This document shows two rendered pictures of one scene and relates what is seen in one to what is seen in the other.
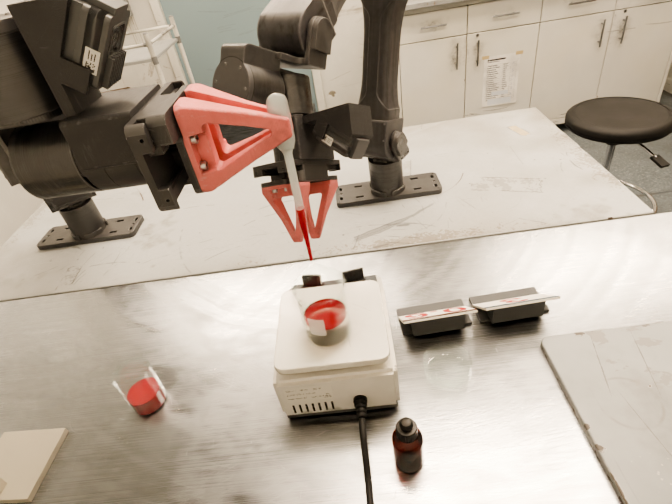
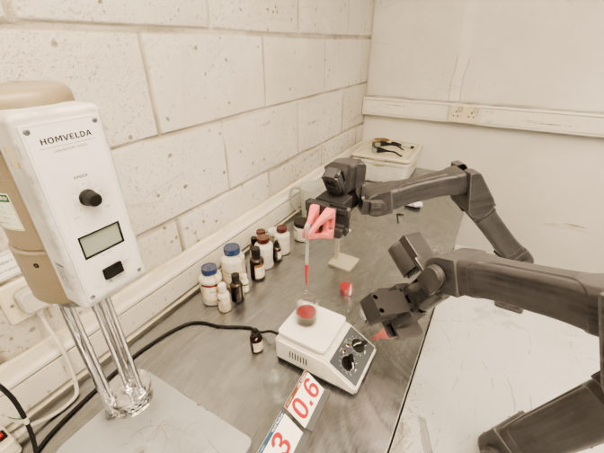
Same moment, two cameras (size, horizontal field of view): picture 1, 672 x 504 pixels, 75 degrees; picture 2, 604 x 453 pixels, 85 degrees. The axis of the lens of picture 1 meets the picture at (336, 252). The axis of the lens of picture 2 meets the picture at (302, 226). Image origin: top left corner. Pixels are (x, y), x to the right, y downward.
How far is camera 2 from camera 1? 0.77 m
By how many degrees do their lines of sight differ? 90
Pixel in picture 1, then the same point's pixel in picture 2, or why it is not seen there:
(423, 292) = (334, 418)
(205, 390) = (338, 306)
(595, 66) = not seen: outside the picture
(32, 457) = (342, 263)
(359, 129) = (365, 307)
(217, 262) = (437, 334)
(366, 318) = (302, 334)
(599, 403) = (207, 425)
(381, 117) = (502, 426)
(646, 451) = (181, 419)
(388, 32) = (564, 401)
